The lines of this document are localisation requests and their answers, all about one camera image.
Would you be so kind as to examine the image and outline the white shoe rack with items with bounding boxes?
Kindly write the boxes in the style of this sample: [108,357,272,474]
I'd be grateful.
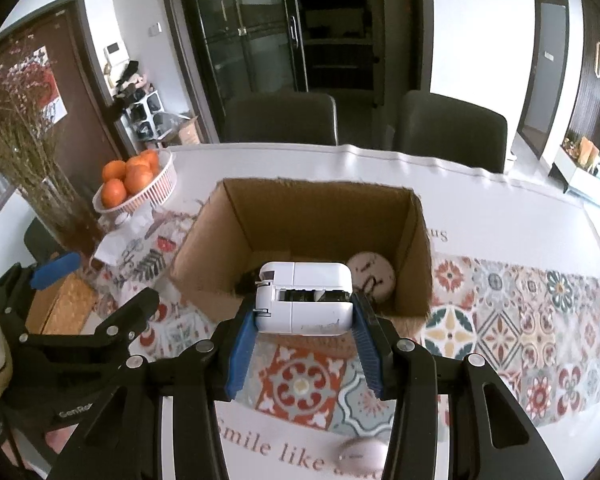
[105,60,203,153]

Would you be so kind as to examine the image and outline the round pink object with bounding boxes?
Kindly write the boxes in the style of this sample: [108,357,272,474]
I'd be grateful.
[336,436,388,480]

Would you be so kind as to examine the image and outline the woven straw box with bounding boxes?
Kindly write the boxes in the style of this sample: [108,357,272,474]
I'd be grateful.
[25,275,99,337]

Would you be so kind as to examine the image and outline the white console with orange decor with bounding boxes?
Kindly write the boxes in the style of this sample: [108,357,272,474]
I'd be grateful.
[550,135,600,211]

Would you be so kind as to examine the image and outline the red and white door poster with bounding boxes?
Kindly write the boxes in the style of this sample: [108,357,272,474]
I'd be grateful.
[30,45,68,123]

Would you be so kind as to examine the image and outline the white fruit basket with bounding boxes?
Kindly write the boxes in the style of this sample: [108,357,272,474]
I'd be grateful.
[92,149,178,216]

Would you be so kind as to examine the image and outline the dark interior door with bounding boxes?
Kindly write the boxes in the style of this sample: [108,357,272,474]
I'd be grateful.
[517,0,571,161]

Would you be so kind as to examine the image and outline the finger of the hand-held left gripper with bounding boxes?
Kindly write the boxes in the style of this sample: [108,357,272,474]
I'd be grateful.
[25,287,161,349]
[0,252,83,341]

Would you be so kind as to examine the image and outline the dark glass door cabinet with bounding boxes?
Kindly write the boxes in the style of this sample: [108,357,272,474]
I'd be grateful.
[160,0,431,143]

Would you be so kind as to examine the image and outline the brown cardboard box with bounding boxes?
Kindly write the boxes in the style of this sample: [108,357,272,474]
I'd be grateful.
[169,176,434,358]

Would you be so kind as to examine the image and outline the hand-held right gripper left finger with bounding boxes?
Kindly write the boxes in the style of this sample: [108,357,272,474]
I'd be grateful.
[45,305,261,480]

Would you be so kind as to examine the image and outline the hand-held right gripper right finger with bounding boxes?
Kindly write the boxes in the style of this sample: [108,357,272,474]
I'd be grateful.
[351,290,566,480]

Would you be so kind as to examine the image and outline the round white disc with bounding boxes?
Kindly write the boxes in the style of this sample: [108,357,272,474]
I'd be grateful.
[346,251,397,306]

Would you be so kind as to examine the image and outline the brown wooden door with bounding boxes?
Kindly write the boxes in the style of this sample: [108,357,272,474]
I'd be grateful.
[0,0,126,181]

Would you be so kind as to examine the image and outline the patterned table runner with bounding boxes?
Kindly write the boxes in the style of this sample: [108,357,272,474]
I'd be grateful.
[95,205,600,431]

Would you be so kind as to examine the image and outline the white tissue paper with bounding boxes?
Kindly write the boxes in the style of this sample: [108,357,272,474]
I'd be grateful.
[92,210,153,266]

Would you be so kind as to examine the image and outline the white battery charger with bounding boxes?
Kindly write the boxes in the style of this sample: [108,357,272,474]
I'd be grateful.
[254,261,355,337]

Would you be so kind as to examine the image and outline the dark dining chair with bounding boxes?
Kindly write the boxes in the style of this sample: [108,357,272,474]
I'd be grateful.
[223,92,338,146]
[397,91,508,175]

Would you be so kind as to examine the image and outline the dried flowers in glass vase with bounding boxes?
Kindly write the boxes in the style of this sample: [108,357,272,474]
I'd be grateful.
[0,35,106,256]

